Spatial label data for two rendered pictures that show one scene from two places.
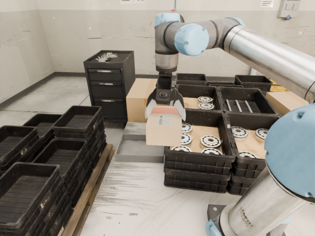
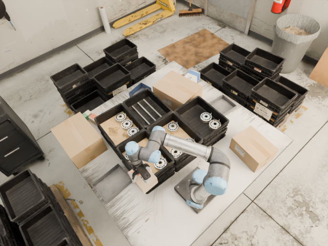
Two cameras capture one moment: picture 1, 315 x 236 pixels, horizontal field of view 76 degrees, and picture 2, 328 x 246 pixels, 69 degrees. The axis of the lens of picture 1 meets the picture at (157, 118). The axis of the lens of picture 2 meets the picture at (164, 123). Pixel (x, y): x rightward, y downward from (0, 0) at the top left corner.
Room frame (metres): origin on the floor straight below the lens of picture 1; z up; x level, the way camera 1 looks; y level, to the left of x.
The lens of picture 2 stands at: (0.00, 0.29, 2.54)
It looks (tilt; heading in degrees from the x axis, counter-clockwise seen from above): 52 degrees down; 319
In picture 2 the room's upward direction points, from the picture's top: 6 degrees counter-clockwise
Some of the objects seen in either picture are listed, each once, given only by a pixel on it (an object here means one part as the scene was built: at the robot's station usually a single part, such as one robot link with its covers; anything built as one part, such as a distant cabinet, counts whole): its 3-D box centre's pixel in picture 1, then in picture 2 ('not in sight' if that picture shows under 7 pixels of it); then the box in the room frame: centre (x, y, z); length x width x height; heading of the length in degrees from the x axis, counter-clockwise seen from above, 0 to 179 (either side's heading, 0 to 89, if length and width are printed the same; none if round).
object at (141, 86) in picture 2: not in sight; (140, 92); (1.54, -0.76, 0.74); 0.20 x 0.15 x 0.07; 95
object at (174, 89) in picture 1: (166, 82); (136, 163); (0.67, -0.03, 1.24); 0.09 x 0.08 x 0.12; 175
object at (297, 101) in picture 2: not in sight; (284, 94); (0.48, -2.21, 0.26); 0.40 x 0.30 x 0.23; 175
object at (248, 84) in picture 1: (249, 94); (123, 60); (2.53, -1.25, 0.37); 0.40 x 0.30 x 0.45; 85
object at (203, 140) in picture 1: (210, 141); not in sight; (0.83, -0.27, 0.86); 0.10 x 0.10 x 0.01
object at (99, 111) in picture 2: not in sight; (99, 116); (1.60, -0.25, 0.74); 0.16 x 0.12 x 0.07; 97
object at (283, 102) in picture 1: (299, 117); (177, 92); (1.18, -0.96, 0.80); 0.40 x 0.30 x 0.20; 3
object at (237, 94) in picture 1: (241, 107); (147, 111); (1.19, -0.56, 0.87); 0.40 x 0.30 x 0.11; 171
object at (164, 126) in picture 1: (164, 124); (143, 177); (0.64, -0.03, 1.08); 0.16 x 0.12 x 0.07; 175
